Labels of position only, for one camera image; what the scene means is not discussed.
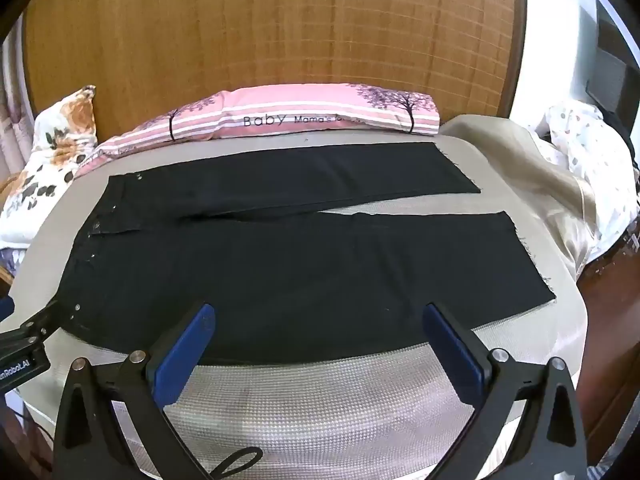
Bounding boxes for wooden headboard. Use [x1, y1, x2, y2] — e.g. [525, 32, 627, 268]
[22, 0, 528, 133]

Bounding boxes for patterned curtain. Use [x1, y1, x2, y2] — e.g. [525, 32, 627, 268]
[0, 35, 36, 186]

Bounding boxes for pink striped pillow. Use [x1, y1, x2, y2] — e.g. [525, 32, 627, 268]
[74, 84, 441, 178]

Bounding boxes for dark wall cabinet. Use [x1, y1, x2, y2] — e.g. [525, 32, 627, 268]
[585, 0, 640, 126]

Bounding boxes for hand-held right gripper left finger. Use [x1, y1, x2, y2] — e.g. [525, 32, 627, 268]
[52, 302, 217, 480]

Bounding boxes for grey woven bed mat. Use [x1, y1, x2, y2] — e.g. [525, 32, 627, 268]
[10, 130, 586, 480]

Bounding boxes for black pants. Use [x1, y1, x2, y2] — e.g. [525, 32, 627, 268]
[56, 141, 557, 367]

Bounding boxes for white dotted cloth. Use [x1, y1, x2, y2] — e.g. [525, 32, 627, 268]
[537, 100, 640, 261]

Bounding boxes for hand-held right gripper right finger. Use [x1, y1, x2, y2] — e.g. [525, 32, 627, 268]
[421, 303, 588, 480]

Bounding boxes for beige quilt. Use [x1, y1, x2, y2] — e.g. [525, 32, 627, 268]
[440, 114, 601, 281]

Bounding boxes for floral pillow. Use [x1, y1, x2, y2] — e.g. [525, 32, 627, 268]
[0, 85, 98, 251]

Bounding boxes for black cable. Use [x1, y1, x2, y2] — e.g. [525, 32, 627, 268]
[210, 447, 265, 480]

